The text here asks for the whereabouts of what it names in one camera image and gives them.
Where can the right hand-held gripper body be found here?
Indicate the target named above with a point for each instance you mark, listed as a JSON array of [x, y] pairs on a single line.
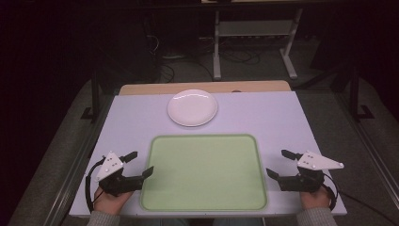
[[306, 182]]

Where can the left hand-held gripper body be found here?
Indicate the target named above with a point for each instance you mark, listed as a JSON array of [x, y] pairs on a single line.
[[117, 183]]

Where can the person's right hand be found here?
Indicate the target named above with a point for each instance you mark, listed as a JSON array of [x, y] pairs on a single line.
[[315, 200]]

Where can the person's left hand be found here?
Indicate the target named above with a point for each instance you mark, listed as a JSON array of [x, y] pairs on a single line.
[[111, 203]]

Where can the white table cover board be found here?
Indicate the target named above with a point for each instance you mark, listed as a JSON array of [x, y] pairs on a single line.
[[276, 125]]

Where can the light green tray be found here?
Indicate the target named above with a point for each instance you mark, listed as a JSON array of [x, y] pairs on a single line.
[[204, 172]]

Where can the black metal stand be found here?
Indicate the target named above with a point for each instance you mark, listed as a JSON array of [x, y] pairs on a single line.
[[95, 100], [355, 97]]

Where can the wooden table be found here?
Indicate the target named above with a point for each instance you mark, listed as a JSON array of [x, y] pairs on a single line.
[[150, 88]]

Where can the white round plate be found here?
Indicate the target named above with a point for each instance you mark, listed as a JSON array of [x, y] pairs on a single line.
[[192, 107]]

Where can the aluminium rail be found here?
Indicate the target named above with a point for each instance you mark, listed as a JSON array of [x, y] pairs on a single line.
[[78, 169], [370, 150]]

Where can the white metal desk frame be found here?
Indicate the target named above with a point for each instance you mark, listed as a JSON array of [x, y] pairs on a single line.
[[254, 28]]

